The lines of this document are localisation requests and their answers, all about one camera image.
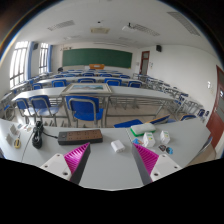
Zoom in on white carton with green print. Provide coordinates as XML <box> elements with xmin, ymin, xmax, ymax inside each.
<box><xmin>142</xmin><ymin>132</ymin><xmax>156</xmax><ymax>148</ymax></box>
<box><xmin>159</xmin><ymin>130</ymin><xmax>171</xmax><ymax>145</ymax></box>

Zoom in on white box with green lid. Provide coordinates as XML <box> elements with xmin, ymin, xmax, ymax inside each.
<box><xmin>129</xmin><ymin>122</ymin><xmax>157</xmax><ymax>137</ymax></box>

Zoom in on blue curtain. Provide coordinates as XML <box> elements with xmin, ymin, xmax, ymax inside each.
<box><xmin>48</xmin><ymin>44</ymin><xmax>54</xmax><ymax>73</ymax></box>
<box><xmin>27</xmin><ymin>41</ymin><xmax>34</xmax><ymax>79</ymax></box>

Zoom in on green chalkboard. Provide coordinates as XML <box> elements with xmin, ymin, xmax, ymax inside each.
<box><xmin>62</xmin><ymin>48</ymin><xmax>134</xmax><ymax>69</ymax></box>

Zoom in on brown door with window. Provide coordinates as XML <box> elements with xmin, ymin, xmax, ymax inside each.
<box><xmin>139</xmin><ymin>50</ymin><xmax>151</xmax><ymax>76</ymax></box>

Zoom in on group of blue chairs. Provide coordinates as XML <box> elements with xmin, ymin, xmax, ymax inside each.
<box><xmin>31</xmin><ymin>69</ymin><xmax>144</xmax><ymax>89</ymax></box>

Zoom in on white charger block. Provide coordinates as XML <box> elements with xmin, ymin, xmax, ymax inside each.
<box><xmin>110</xmin><ymin>139</ymin><xmax>126</xmax><ymax>154</ymax></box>

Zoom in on rows of grey desks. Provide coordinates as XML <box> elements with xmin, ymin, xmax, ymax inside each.
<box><xmin>0</xmin><ymin>68</ymin><xmax>208</xmax><ymax>128</ymax></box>

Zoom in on framed picture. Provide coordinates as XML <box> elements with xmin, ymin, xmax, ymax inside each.
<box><xmin>60</xmin><ymin>82</ymin><xmax>113</xmax><ymax>97</ymax></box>

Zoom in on orange lectern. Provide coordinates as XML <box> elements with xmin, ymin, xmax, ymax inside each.
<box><xmin>88</xmin><ymin>63</ymin><xmax>106</xmax><ymax>71</ymax></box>

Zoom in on ceiling light panels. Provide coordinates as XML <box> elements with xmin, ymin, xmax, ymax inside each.
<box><xmin>47</xmin><ymin>11</ymin><xmax>201</xmax><ymax>37</ymax></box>

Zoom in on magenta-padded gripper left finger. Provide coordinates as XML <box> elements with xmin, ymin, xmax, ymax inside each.
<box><xmin>39</xmin><ymin>142</ymin><xmax>92</xmax><ymax>185</ymax></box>

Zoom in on dark grey power strip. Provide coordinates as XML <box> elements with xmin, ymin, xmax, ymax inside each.
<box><xmin>57</xmin><ymin>129</ymin><xmax>104</xmax><ymax>146</ymax></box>

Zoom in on black coiled cable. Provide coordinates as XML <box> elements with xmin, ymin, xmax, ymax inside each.
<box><xmin>31</xmin><ymin>120</ymin><xmax>60</xmax><ymax>150</ymax></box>

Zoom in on colourful picture card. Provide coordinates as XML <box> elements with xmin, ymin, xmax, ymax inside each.
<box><xmin>132</xmin><ymin>138</ymin><xmax>144</xmax><ymax>147</ymax></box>

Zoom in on white ceiling projector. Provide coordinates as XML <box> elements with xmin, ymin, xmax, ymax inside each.
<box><xmin>121</xmin><ymin>23</ymin><xmax>136</xmax><ymax>33</ymax></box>

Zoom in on tall window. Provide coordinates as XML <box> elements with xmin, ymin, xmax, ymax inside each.
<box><xmin>39</xmin><ymin>42</ymin><xmax>50</xmax><ymax>74</ymax></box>
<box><xmin>9</xmin><ymin>40</ymin><xmax>29</xmax><ymax>88</ymax></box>

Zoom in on colourful cards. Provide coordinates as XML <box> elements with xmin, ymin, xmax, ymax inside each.
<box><xmin>18</xmin><ymin>123</ymin><xmax>34</xmax><ymax>133</ymax></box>

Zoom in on reddish brown door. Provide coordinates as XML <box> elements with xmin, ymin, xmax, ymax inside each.
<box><xmin>205</xmin><ymin>64</ymin><xmax>224</xmax><ymax>149</ymax></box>

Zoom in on small white box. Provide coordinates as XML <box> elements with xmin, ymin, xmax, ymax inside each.
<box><xmin>4</xmin><ymin>133</ymin><xmax>15</xmax><ymax>146</ymax></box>
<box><xmin>9</xmin><ymin>124</ymin><xmax>19</xmax><ymax>136</ymax></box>

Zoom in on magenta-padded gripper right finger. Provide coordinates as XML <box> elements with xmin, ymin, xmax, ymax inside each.
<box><xmin>131</xmin><ymin>143</ymin><xmax>183</xmax><ymax>186</ymax></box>

